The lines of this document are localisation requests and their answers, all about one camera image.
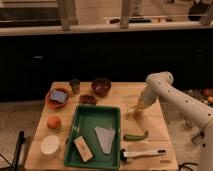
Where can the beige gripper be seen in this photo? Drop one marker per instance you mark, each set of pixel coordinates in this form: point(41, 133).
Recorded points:
point(139, 108)

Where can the yellow banana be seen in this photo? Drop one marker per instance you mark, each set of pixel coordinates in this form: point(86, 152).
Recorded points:
point(131, 112)

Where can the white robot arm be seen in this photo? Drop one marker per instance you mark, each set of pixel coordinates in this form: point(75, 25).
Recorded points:
point(160, 84)

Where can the dark metal cup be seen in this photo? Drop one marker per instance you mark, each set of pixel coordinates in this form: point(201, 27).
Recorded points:
point(75, 86)

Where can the white paper cup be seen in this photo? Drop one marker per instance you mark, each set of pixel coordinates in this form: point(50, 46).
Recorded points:
point(50, 145)

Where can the green chili pepper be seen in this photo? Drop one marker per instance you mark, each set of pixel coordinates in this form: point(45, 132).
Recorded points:
point(131, 137)

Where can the grey folded cloth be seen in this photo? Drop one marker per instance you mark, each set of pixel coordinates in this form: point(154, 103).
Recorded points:
point(105, 138)

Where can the dark maroon bowl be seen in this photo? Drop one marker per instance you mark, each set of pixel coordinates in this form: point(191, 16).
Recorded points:
point(101, 86)

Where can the small brown dish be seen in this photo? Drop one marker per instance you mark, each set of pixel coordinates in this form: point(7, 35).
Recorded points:
point(87, 99)

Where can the green plastic tray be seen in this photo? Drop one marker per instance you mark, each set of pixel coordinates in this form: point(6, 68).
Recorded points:
point(86, 119)

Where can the wooden block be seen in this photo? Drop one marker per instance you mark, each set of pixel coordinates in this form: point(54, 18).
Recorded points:
point(83, 149)

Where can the blue sponge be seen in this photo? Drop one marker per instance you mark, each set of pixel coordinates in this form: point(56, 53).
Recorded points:
point(58, 96)

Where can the orange fruit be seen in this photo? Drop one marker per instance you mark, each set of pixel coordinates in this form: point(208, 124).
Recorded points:
point(54, 122)

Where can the orange bowl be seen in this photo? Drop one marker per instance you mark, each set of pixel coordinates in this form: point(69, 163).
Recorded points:
point(54, 104)

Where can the black stand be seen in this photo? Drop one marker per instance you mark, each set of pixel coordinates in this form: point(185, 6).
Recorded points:
point(20, 142)

